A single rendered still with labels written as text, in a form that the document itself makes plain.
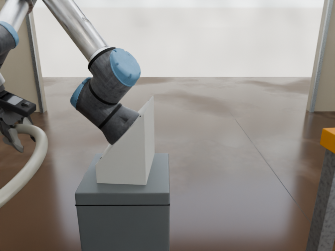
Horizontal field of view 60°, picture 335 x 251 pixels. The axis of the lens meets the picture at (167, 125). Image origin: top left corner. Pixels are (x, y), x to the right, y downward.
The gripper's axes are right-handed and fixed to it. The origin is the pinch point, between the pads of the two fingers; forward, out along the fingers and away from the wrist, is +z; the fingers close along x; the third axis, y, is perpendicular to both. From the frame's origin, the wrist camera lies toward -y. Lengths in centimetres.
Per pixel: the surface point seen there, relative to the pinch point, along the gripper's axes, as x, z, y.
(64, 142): -182, 138, 211
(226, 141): -260, 193, 15
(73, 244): -35, 119, 72
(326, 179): -57, 62, -89
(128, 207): -15.9, 45.5, -13.0
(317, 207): -54, 77, -86
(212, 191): -137, 160, 0
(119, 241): -9, 61, -6
